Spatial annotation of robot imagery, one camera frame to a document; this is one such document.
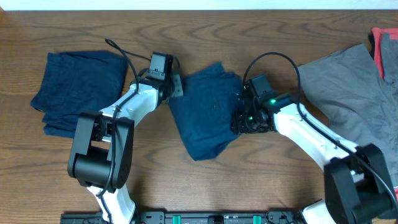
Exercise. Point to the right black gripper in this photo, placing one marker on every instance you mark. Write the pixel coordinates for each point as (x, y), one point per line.
(238, 121)

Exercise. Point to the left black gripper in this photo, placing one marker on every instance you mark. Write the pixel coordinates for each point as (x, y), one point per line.
(177, 84)

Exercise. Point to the navy blue shorts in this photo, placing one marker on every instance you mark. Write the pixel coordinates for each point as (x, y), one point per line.
(203, 114)

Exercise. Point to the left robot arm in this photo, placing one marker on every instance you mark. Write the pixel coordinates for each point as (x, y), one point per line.
(101, 154)

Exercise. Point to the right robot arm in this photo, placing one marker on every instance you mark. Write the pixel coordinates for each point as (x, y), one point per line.
(357, 185)

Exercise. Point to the grey shorts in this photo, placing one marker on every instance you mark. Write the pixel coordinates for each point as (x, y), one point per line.
(357, 91)

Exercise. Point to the folded navy shorts left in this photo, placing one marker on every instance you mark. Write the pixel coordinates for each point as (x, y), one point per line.
(75, 82)

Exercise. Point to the red black garment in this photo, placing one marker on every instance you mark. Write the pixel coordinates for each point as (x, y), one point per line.
(377, 49)

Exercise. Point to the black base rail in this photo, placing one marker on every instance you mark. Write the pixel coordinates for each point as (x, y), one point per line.
(162, 217)

